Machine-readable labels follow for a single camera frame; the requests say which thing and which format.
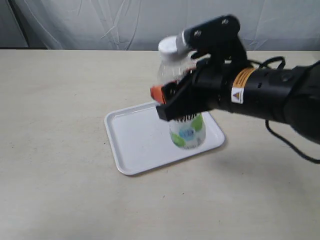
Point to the grey wrinkled backdrop cloth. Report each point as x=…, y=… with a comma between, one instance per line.
x=266, y=25

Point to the white plastic tray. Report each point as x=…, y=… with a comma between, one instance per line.
x=140, y=141

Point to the black gripper finger with orange tip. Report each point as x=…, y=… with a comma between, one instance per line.
x=166, y=92

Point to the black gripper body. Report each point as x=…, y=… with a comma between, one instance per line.
x=203, y=86

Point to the clear bottle white cap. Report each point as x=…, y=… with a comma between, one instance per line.
x=187, y=132

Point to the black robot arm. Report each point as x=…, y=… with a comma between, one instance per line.
x=288, y=96

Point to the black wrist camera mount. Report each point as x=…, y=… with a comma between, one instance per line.
x=218, y=37

